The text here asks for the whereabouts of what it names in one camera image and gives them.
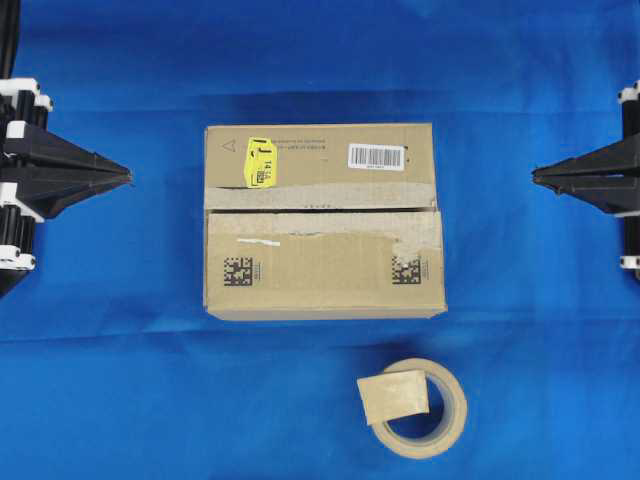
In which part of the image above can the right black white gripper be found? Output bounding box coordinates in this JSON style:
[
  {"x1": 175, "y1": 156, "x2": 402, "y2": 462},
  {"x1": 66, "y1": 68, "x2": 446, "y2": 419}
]
[{"x1": 531, "y1": 79, "x2": 640, "y2": 281}]

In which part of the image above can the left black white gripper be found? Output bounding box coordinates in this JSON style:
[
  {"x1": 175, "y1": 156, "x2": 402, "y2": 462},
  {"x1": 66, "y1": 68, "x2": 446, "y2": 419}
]
[{"x1": 1, "y1": 78, "x2": 132, "y2": 270}]

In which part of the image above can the beige cut tape piece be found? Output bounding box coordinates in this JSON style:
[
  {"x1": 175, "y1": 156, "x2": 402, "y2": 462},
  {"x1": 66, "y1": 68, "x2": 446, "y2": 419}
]
[{"x1": 356, "y1": 370, "x2": 429, "y2": 426}]

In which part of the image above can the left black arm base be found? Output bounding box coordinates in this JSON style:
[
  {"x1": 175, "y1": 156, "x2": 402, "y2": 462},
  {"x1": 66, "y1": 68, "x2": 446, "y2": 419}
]
[{"x1": 0, "y1": 269, "x2": 30, "y2": 298}]

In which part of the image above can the brown cardboard box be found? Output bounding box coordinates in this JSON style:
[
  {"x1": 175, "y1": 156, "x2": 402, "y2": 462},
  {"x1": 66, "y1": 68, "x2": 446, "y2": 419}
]
[{"x1": 203, "y1": 123, "x2": 447, "y2": 321}]

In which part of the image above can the beige masking tape roll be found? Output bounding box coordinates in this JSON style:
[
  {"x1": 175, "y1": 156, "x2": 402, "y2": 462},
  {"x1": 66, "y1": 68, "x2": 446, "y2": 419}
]
[{"x1": 369, "y1": 358, "x2": 468, "y2": 460}]

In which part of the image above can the blue table cloth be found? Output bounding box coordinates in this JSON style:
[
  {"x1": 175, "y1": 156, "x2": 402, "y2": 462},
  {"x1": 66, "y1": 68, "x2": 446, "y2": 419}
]
[{"x1": 1, "y1": 1, "x2": 639, "y2": 479}]

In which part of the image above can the yellow sticker label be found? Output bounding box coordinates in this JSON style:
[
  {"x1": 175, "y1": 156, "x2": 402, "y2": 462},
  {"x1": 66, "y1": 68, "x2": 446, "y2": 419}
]
[{"x1": 244, "y1": 137, "x2": 278, "y2": 188}]

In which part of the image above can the white barcode label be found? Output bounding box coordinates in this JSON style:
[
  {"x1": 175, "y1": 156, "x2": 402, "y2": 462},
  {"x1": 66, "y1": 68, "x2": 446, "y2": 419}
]
[{"x1": 347, "y1": 143, "x2": 405, "y2": 171}]

